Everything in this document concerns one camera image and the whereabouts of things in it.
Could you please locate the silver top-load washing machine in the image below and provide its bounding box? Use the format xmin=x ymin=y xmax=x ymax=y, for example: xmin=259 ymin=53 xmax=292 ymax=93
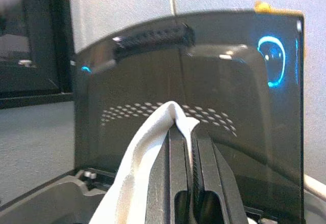
xmin=0 ymin=167 xmax=326 ymax=224

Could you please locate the white hose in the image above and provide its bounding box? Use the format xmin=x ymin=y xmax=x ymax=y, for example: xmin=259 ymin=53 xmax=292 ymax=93
xmin=304 ymin=174 xmax=326 ymax=202

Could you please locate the white cloth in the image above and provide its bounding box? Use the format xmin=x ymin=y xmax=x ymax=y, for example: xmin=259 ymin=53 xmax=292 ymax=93
xmin=88 ymin=100 xmax=201 ymax=224

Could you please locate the small yellow object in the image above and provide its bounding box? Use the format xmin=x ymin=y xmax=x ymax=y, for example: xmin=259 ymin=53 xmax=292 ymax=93
xmin=254 ymin=1 xmax=303 ymax=15

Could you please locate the dark tinted washer lid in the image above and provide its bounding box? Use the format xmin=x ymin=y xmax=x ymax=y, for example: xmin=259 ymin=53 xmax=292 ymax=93
xmin=72 ymin=11 xmax=306 ymax=224

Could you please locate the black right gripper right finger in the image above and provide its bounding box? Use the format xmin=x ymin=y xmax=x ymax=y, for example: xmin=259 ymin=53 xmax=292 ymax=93
xmin=191 ymin=132 xmax=249 ymax=224

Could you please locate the black metal frame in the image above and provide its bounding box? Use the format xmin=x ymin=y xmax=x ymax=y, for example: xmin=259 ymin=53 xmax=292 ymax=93
xmin=0 ymin=0 xmax=76 ymax=109

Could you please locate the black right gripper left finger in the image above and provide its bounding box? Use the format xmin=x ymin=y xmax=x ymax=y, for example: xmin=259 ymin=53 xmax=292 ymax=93
xmin=145 ymin=128 xmax=194 ymax=224

